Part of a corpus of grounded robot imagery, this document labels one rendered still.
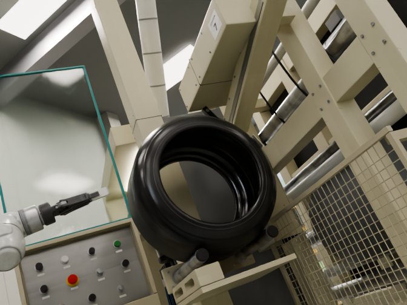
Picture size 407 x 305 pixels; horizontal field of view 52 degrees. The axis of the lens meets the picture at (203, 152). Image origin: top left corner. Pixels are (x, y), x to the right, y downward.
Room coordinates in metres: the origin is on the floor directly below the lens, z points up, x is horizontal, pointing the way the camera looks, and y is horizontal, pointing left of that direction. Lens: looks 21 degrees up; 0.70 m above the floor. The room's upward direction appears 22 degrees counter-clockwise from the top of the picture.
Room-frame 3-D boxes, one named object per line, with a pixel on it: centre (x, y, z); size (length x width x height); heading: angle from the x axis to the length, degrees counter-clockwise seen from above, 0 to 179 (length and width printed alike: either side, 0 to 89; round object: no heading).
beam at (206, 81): (1.62, -0.24, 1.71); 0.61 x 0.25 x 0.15; 25
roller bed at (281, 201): (1.96, -0.17, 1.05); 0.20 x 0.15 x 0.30; 25
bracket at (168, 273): (1.76, 0.16, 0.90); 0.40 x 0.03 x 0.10; 115
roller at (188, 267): (1.54, 0.20, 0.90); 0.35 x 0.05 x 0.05; 25
